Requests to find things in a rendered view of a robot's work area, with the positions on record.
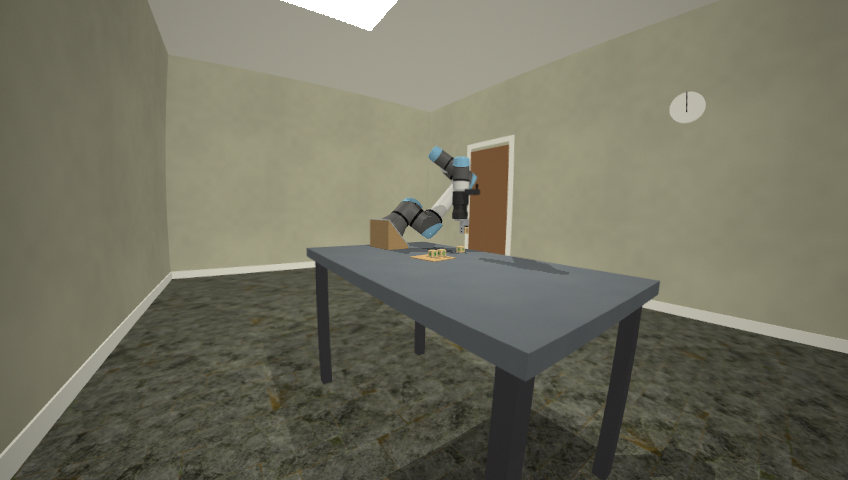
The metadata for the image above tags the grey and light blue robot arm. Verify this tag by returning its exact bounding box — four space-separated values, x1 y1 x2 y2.
382 146 477 239

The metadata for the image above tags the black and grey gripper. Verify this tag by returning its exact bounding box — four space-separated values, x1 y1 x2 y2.
452 181 480 234

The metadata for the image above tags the tan flat mat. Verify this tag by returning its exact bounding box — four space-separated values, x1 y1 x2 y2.
411 254 456 262

